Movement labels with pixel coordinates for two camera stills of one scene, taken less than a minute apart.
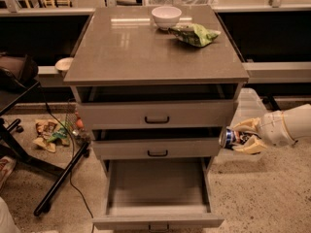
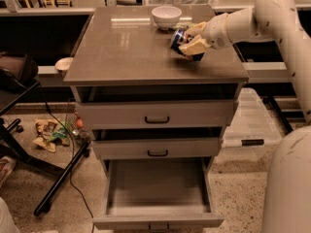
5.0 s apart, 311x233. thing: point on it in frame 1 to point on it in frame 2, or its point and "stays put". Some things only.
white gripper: [271, 127] to [217, 30]
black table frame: [64, 174] stays put
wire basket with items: [75, 124] stays put
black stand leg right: [270, 102] stays put
